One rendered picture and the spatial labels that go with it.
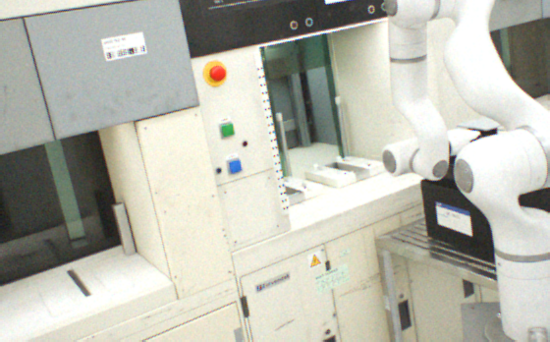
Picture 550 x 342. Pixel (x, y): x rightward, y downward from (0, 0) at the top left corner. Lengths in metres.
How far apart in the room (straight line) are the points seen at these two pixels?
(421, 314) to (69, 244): 1.16
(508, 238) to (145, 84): 0.88
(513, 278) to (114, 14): 1.03
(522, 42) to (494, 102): 1.81
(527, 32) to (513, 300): 1.95
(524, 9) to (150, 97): 1.36
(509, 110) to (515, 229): 0.23
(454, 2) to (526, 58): 1.76
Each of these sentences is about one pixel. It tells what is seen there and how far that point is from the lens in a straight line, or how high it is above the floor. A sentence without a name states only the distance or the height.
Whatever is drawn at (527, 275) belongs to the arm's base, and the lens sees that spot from 1.27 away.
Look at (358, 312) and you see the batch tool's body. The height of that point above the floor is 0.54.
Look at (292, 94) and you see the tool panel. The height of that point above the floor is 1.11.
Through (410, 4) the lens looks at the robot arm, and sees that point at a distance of 1.30.
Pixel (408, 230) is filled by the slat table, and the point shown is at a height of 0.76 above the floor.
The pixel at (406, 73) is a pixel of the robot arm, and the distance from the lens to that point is 1.51.
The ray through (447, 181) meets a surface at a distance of 1.79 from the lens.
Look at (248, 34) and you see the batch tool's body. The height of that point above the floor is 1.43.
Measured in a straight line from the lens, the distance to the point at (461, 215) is 1.73.
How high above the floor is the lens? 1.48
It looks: 13 degrees down
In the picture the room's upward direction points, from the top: 10 degrees counter-clockwise
